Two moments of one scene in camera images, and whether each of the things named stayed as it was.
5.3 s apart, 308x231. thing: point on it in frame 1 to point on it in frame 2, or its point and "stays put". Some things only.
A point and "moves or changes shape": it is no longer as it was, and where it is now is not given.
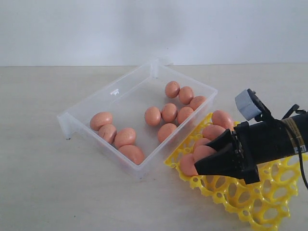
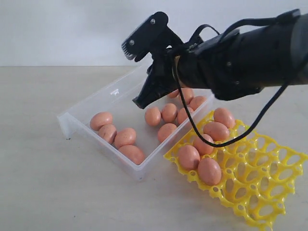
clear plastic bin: [135, 121] stays put
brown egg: [152, 116] stays put
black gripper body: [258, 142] to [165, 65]
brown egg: [197, 101] stays put
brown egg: [108, 132] stays put
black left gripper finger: [227, 163] to [152, 91]
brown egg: [187, 165] moves or changes shape
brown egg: [133, 153] stays put
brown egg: [164, 131] stays put
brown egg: [200, 151] moves or changes shape
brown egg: [124, 136] stays put
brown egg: [100, 119] stays put
